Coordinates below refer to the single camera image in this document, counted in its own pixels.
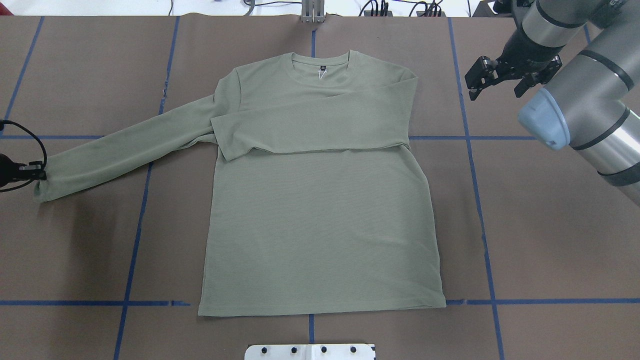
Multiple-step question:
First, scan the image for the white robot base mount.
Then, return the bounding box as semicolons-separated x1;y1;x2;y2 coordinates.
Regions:
244;343;377;360

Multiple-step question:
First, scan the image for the sage green long-sleeve shirt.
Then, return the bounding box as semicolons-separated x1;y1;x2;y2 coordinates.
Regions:
33;50;446;318

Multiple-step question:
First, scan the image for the aluminium frame post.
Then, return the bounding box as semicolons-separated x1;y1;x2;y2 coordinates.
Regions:
300;0;326;24

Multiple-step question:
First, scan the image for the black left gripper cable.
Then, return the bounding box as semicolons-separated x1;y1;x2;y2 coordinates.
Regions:
0;119;49;194

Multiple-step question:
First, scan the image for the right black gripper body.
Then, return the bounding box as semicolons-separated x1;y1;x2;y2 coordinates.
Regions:
480;54;563;84

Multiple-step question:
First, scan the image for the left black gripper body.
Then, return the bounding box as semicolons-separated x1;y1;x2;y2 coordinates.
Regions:
0;153;31;187

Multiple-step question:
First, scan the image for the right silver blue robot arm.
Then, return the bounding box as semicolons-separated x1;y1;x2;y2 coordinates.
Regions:
464;0;640;204

